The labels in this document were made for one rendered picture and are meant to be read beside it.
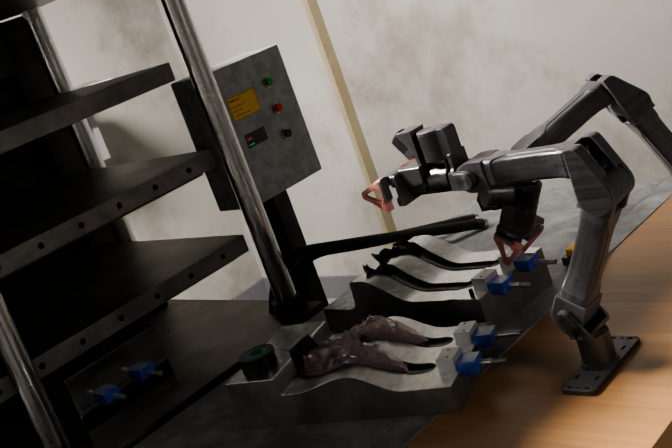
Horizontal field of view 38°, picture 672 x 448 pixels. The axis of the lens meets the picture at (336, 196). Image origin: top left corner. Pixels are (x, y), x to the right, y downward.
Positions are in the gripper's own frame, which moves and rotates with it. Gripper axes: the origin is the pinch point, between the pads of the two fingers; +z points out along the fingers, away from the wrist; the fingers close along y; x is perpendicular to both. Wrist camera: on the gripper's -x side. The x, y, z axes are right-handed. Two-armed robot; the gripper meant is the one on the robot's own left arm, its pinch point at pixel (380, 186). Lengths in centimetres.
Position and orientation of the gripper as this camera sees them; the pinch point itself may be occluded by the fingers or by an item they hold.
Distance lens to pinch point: 200.4
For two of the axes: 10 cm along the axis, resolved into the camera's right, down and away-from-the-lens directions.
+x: 3.5, 9.1, 2.2
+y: -6.3, 4.0, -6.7
